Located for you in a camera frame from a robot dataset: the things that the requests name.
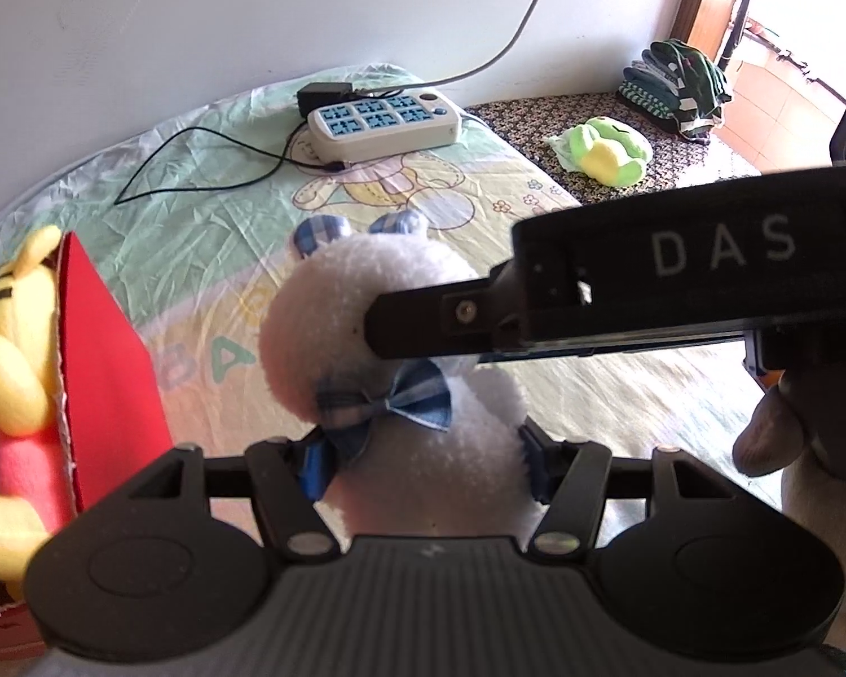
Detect crumpled white plastic bag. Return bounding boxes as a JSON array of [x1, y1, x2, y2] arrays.
[[543, 128, 583, 174]]

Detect person's right hand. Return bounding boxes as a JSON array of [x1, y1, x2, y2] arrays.
[[733, 370, 846, 657]]

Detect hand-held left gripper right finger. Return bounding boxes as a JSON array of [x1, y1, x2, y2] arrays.
[[519, 416, 735, 565]]

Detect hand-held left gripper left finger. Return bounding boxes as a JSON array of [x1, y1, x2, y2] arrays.
[[130, 430, 343, 565]]

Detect black power adapter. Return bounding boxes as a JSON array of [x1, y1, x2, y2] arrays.
[[296, 83, 354, 120]]

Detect red cardboard box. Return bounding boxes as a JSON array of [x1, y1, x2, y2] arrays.
[[0, 229, 177, 664]]

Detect cartoon bear bedsheet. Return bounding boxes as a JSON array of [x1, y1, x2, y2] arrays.
[[0, 63, 783, 509]]

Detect green frog plush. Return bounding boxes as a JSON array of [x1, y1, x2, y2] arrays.
[[567, 117, 653, 188]]

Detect yellow bear plush red shirt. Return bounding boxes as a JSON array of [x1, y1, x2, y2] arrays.
[[0, 226, 78, 583]]

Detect white plush bear blue bowtie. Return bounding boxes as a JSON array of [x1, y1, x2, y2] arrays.
[[257, 210, 544, 537]]

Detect white power strip blue sockets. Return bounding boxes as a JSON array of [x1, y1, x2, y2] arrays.
[[306, 89, 462, 163]]

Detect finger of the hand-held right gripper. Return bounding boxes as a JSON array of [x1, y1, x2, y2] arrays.
[[363, 164, 846, 368]]

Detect thin black cable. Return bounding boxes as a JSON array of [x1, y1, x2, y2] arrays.
[[116, 120, 350, 207]]

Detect stack of folded striped clothes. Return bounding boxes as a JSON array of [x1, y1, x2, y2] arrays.
[[616, 38, 734, 142]]

